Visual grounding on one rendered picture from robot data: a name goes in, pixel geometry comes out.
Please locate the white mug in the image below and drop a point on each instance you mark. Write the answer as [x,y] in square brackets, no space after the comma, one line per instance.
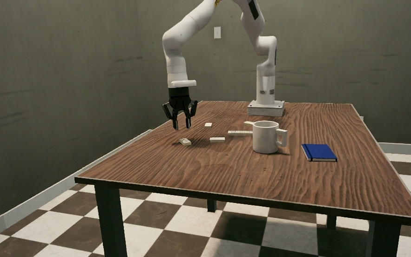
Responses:
[265,137]

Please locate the blue notebook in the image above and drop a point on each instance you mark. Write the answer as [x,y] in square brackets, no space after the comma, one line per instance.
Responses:
[318,153]

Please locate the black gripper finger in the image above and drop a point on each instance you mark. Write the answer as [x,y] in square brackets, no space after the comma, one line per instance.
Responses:
[192,112]
[174,113]

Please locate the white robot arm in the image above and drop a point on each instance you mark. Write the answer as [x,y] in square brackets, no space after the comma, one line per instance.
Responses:
[253,23]

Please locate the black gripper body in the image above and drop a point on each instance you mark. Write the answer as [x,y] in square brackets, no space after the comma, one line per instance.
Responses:
[179,95]

